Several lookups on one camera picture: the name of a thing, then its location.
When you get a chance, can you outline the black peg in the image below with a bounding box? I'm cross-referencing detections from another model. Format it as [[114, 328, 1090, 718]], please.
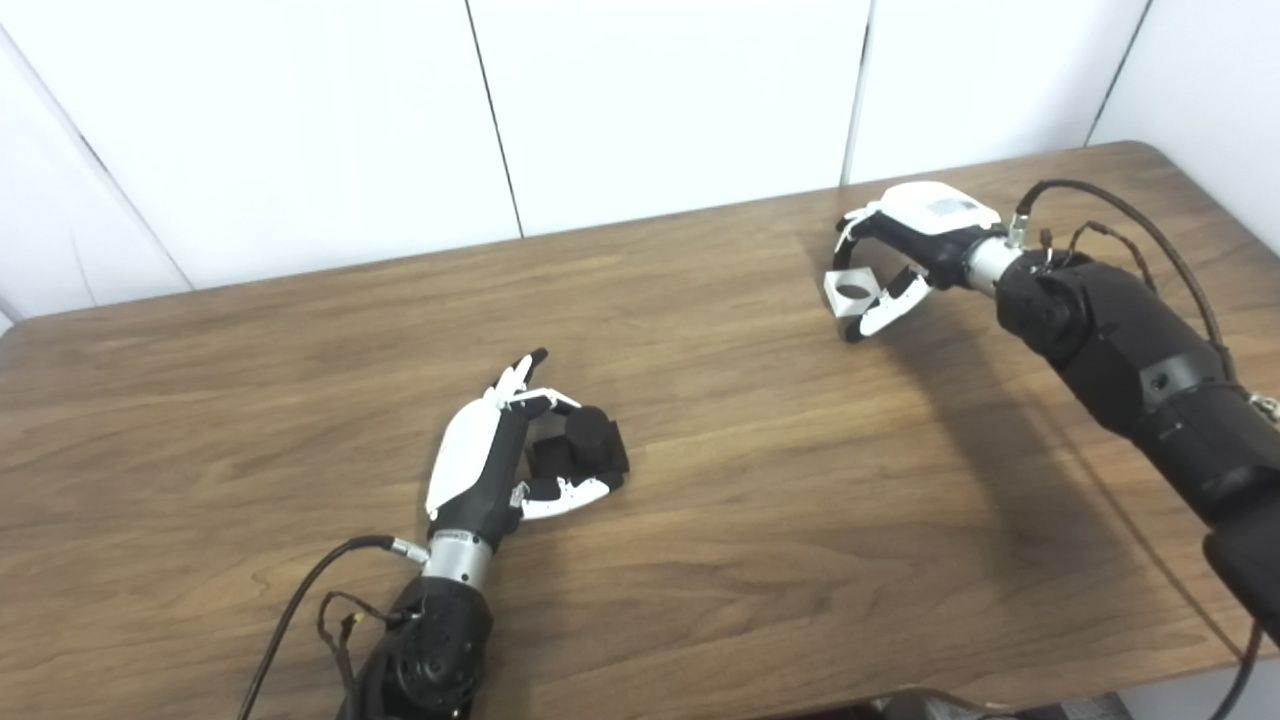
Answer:
[[527, 405, 631, 491]]

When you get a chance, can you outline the thin arm wire bundle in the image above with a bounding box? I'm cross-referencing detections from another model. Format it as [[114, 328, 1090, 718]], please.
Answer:
[[318, 590, 401, 681], [1040, 220, 1161, 296]]

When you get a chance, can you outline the thin right arm wire bundle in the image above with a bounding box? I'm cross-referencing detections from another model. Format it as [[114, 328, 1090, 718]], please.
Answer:
[[1040, 220, 1161, 296]]

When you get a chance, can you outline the white square piece with hole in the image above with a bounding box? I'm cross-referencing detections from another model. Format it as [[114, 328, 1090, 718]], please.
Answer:
[[823, 265, 881, 319]]

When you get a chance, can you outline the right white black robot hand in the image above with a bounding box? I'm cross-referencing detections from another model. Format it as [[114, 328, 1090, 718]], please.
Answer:
[[832, 181, 1023, 344]]

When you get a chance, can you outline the thin left arm wire bundle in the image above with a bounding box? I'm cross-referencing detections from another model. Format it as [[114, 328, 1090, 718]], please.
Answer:
[[318, 590, 401, 681]]

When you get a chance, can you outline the glossy black robot torso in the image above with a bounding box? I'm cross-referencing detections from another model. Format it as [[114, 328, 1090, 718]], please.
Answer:
[[800, 688, 1011, 720]]

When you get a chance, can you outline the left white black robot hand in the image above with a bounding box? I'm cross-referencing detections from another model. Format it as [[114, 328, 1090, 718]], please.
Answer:
[[423, 348, 613, 589]]

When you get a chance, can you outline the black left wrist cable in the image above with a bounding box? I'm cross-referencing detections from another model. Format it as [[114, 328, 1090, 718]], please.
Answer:
[[238, 535, 431, 720]]

